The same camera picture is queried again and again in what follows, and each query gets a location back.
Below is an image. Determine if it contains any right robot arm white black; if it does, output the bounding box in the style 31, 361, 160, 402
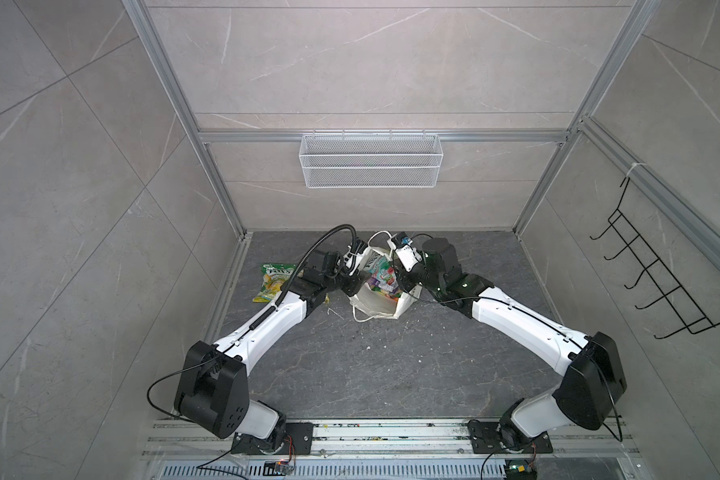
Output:
388, 233, 627, 452

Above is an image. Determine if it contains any white floral paper bag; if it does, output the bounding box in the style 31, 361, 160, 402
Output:
349, 231, 422, 323

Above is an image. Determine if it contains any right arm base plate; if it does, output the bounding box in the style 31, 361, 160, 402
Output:
466, 419, 553, 454

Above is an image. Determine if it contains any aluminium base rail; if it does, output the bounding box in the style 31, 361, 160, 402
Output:
132, 418, 652, 479

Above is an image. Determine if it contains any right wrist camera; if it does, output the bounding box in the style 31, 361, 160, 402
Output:
387, 232, 422, 272

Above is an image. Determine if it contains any green Fox's candy bag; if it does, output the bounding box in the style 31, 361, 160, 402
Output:
253, 263, 296, 303

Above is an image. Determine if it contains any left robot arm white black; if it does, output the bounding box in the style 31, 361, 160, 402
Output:
146, 224, 365, 452

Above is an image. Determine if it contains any black wire hook rack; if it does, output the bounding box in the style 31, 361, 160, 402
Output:
589, 178, 720, 340

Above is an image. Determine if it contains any purple snack packet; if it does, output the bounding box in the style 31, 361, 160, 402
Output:
368, 267, 401, 301

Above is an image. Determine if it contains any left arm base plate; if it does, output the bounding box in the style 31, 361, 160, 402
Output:
231, 422, 314, 455

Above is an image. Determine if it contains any white wire mesh basket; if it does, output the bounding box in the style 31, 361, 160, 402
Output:
299, 133, 444, 189

